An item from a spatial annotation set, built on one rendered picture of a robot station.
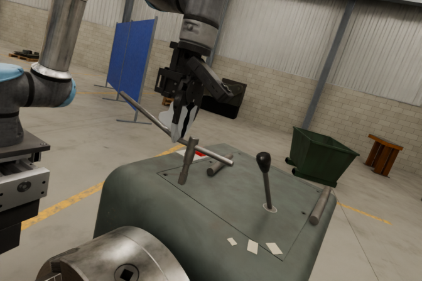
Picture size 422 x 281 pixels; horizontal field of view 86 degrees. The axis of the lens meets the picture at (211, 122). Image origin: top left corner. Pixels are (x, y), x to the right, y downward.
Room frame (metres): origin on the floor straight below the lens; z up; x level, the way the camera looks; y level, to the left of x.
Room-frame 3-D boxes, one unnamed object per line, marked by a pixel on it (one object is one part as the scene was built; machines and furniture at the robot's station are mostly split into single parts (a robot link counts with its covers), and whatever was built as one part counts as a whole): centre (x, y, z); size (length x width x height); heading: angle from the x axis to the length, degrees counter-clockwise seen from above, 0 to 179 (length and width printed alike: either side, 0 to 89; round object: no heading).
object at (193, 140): (0.48, 0.03, 1.34); 0.02 x 0.02 x 0.12
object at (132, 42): (6.64, 2.90, 1.18); 4.12 x 0.80 x 2.35; 37
